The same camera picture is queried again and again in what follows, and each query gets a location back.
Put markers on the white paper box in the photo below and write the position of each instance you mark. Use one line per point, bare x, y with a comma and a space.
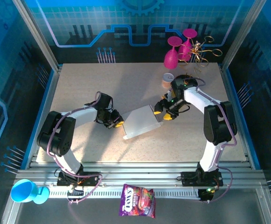
140, 121

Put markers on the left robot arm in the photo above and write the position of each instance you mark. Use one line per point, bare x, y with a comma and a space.
56, 137

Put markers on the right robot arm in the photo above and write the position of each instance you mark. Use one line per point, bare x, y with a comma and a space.
219, 126

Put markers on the black electronics box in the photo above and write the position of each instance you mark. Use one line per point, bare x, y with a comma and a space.
75, 192
206, 196

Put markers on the pink wine glass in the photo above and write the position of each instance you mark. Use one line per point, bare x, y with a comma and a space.
170, 59
184, 51

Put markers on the purple candy bag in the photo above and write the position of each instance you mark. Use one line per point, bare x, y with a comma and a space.
136, 200

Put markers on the blue plastic goblet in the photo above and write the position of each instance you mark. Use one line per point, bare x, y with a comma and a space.
23, 191

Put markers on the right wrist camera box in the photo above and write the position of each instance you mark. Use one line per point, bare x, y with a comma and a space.
169, 95

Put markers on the aluminium frame rail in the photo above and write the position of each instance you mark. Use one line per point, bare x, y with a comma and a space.
137, 175

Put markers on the aluminium side rail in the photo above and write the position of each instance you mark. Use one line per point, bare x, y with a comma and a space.
50, 93
232, 98

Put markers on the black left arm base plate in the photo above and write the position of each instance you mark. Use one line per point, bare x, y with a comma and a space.
91, 178

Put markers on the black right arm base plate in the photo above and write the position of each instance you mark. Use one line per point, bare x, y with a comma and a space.
189, 178

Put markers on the aluminium frame post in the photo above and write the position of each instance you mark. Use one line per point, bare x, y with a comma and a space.
37, 35
242, 35

